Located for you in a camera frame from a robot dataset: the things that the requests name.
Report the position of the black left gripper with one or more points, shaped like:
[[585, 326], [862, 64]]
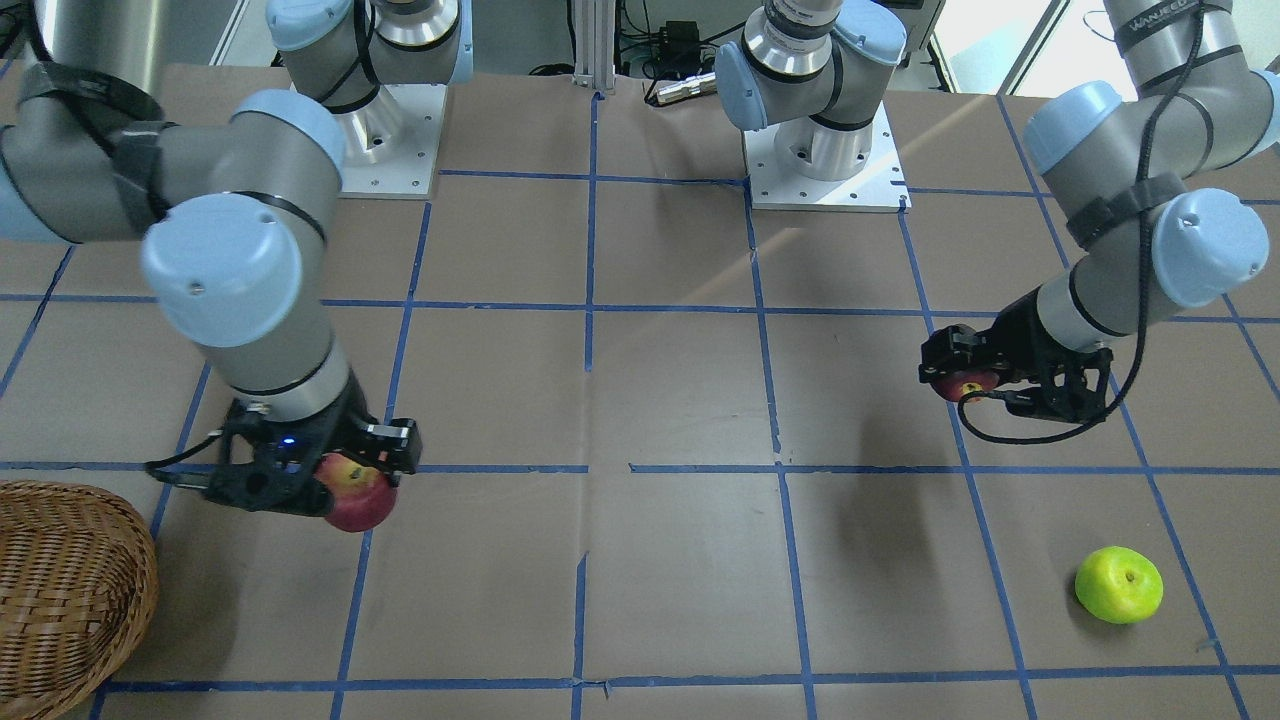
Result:
[[1010, 339]]

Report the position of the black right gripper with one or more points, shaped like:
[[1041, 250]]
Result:
[[345, 417]]

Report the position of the dark red apple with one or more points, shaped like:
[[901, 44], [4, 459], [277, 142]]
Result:
[[954, 387]]

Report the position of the red yellow apple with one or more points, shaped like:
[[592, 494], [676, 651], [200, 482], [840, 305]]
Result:
[[363, 497]]

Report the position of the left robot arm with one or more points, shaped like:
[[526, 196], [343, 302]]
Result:
[[816, 70]]

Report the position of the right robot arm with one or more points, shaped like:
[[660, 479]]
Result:
[[233, 221]]

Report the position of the woven wicker basket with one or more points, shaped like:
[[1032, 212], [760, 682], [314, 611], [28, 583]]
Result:
[[78, 590]]

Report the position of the green apple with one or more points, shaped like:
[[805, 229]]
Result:
[[1118, 586]]

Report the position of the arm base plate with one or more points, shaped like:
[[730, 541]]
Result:
[[395, 160], [801, 166]]

